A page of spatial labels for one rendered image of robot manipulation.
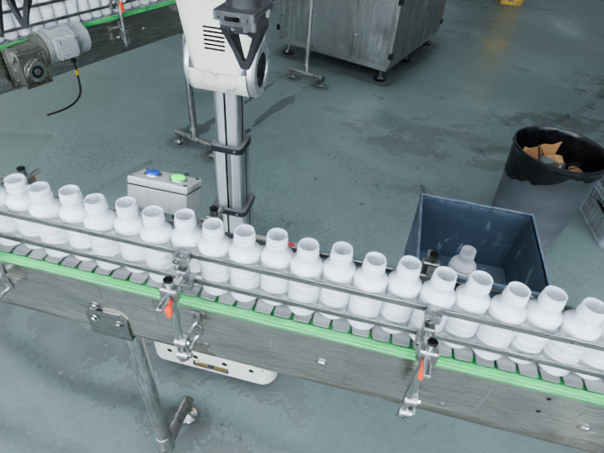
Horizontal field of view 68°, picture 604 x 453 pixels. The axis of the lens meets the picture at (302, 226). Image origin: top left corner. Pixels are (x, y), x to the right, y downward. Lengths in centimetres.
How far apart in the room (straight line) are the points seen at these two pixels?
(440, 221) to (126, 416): 136
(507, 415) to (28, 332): 192
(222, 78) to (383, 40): 318
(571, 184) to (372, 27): 255
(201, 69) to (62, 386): 137
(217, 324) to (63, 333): 139
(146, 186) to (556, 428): 95
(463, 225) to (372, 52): 322
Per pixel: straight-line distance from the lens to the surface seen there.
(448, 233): 141
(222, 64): 130
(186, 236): 84
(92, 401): 202
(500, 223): 140
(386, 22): 434
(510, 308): 82
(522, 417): 102
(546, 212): 251
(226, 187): 155
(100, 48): 250
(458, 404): 99
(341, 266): 78
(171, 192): 99
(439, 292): 79
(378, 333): 87
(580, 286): 281
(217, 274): 86
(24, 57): 217
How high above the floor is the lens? 169
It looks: 41 degrees down
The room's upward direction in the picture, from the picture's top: 5 degrees clockwise
